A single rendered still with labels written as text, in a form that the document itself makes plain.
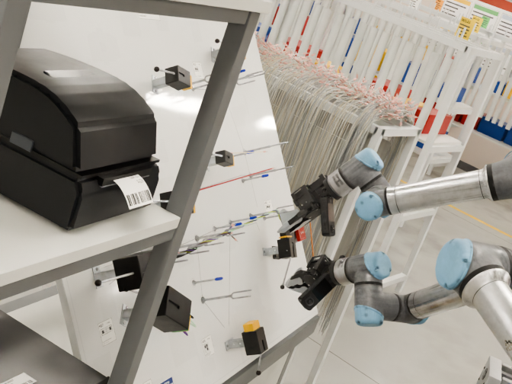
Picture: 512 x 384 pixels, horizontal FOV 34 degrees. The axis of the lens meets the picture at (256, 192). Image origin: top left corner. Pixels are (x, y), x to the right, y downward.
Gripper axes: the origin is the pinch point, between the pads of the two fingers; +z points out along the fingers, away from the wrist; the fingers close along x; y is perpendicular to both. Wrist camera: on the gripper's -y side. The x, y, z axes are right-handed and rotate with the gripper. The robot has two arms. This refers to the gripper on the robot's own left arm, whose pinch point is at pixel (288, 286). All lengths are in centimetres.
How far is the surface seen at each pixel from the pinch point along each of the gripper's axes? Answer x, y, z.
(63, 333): 37, -46, 28
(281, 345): -12.1, -11.2, 6.4
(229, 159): 42.9, 5.1, -10.9
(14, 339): 64, -78, -30
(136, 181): 78, -62, -70
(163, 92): 68, 3, -10
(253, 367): -3.4, -26.9, 0.4
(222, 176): 38.0, 6.9, -1.5
